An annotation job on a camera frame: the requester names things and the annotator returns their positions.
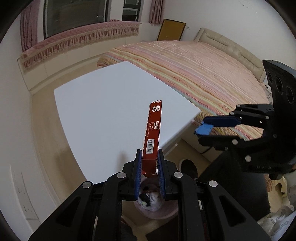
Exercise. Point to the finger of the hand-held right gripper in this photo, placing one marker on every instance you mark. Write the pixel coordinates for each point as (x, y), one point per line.
(219, 141)
(222, 121)

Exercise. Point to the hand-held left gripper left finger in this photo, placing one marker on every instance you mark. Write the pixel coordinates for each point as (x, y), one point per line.
(138, 173)

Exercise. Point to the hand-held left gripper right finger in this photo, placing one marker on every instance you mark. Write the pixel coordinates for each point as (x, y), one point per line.
(161, 176)

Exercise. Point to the small blue box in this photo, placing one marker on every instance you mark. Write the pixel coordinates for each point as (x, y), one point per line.
(203, 129)

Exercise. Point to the black mesh cloth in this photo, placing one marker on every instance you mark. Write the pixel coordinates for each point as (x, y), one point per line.
(143, 197)

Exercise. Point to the white cloth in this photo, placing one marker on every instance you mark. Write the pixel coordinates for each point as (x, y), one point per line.
(154, 201)

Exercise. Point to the pink plastic waste bin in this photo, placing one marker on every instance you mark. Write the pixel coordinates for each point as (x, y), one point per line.
(159, 214)

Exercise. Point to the slim red cardboard box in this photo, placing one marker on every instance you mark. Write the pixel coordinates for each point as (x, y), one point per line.
(153, 129)

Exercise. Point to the white rounded container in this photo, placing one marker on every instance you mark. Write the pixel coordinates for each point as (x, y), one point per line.
(182, 162)

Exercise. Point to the person's dark trousers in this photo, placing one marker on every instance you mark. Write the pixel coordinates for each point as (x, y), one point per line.
(231, 185)

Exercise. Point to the striped pink bed blanket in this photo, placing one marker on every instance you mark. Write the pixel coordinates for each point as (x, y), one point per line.
(196, 69)

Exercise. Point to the beige padded headboard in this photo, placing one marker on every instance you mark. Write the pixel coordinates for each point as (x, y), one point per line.
(231, 46)

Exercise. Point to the white table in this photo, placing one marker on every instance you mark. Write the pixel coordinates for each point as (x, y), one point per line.
(104, 104)

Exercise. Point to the white printed clothing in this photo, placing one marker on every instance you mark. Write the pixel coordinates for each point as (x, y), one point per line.
(277, 219)

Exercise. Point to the brown framed board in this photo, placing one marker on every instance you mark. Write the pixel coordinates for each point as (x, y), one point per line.
(171, 30)

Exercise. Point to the pink dotted curtain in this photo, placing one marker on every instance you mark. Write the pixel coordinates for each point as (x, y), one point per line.
(156, 11)
(29, 25)

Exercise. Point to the white window seat cabinet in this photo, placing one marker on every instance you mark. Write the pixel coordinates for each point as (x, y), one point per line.
(57, 67)

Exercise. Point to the pink quilted window seat cover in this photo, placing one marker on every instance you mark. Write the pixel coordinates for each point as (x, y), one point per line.
(81, 32)

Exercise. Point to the dark window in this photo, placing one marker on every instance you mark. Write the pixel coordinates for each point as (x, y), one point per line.
(76, 16)

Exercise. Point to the row of white wall sockets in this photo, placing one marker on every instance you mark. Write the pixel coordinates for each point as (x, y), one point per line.
(23, 194)

